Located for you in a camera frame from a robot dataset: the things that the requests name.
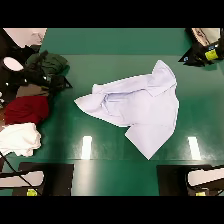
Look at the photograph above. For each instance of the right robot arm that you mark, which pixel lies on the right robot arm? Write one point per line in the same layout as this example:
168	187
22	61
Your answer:
204	176

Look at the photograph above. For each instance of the pale lilac shirt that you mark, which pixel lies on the pale lilac shirt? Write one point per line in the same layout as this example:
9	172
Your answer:
146	106

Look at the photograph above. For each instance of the dark green garment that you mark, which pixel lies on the dark green garment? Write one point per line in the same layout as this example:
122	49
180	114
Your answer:
53	62

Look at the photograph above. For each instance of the brown garment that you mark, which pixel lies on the brown garment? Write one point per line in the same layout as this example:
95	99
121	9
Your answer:
30	90

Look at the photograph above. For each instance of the red garment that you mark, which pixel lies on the red garment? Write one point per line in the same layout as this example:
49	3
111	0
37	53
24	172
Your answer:
26	108

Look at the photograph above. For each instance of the white garment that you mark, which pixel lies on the white garment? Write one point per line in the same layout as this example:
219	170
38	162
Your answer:
18	138

